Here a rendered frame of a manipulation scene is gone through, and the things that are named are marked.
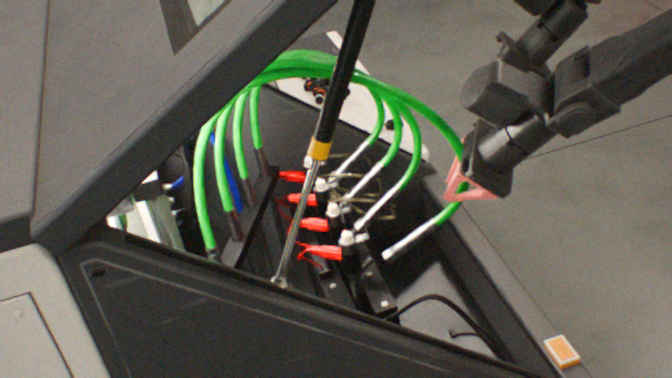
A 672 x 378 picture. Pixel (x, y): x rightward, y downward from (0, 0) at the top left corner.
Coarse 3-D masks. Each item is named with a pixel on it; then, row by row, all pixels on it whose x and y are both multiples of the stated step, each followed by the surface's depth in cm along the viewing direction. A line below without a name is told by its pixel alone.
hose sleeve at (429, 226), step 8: (424, 224) 114; (432, 224) 113; (416, 232) 115; (424, 232) 114; (400, 240) 116; (408, 240) 115; (416, 240) 115; (392, 248) 117; (400, 248) 116; (408, 248) 116
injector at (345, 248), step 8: (344, 248) 123; (352, 248) 123; (344, 256) 124; (352, 256) 123; (368, 256) 126; (344, 264) 125; (352, 264) 124; (360, 264) 125; (368, 264) 126; (352, 272) 125; (360, 272) 126; (352, 280) 127; (360, 280) 127; (352, 288) 128; (360, 288) 128; (360, 296) 129; (360, 304) 130
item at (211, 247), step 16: (256, 80) 101; (272, 80) 101; (352, 80) 101; (368, 80) 101; (400, 96) 102; (432, 112) 104; (208, 128) 105; (448, 128) 105; (448, 208) 112; (208, 224) 114; (208, 240) 115
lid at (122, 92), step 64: (64, 0) 109; (128, 0) 89; (192, 0) 80; (256, 0) 65; (320, 0) 63; (64, 64) 90; (128, 64) 76; (192, 64) 65; (256, 64) 64; (64, 128) 77; (128, 128) 66; (192, 128) 66; (64, 192) 67; (128, 192) 67
